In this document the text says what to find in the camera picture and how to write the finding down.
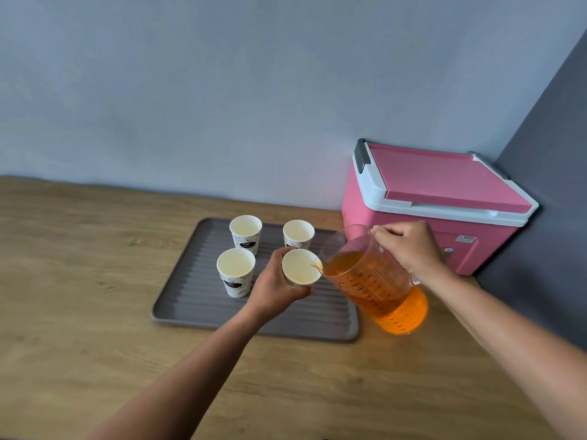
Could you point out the person's right hand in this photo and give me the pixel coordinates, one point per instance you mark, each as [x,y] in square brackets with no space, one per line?
[412,249]

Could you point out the clear pitcher orange drink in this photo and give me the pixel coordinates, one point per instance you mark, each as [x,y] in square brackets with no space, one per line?
[385,297]

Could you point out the person's left hand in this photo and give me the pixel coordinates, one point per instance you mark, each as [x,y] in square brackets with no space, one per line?
[270,293]

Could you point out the grey ribbed tray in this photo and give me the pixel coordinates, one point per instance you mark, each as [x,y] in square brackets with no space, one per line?
[197,307]

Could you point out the white paper cup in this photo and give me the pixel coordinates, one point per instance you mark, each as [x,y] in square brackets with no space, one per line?
[298,232]
[246,229]
[300,265]
[235,265]

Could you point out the person's right forearm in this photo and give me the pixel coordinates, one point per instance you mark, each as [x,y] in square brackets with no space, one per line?
[504,343]

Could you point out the person's left forearm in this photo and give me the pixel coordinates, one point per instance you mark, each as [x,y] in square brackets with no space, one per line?
[183,384]

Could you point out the pink cooler box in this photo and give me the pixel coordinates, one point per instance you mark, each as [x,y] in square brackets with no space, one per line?
[458,178]

